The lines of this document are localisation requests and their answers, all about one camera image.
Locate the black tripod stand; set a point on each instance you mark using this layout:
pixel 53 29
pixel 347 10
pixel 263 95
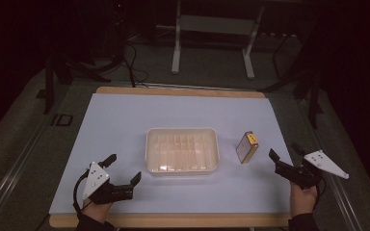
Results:
pixel 61 70
pixel 311 86

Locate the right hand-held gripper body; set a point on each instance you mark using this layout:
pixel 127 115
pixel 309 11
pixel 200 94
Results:
pixel 302 175

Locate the white plastic tray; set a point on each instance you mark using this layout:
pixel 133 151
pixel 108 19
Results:
pixel 182 151

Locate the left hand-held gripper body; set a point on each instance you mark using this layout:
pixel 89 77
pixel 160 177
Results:
pixel 95 179

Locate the small yellow box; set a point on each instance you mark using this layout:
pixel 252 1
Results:
pixel 247 147

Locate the white table mat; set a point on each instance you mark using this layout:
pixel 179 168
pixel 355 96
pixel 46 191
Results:
pixel 179 109

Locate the person's left hand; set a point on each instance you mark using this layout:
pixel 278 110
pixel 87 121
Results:
pixel 97 209

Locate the person's right hand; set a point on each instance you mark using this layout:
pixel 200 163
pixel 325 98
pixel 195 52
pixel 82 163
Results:
pixel 303 200

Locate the white metal stand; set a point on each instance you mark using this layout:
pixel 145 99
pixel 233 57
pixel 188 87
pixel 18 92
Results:
pixel 215 25

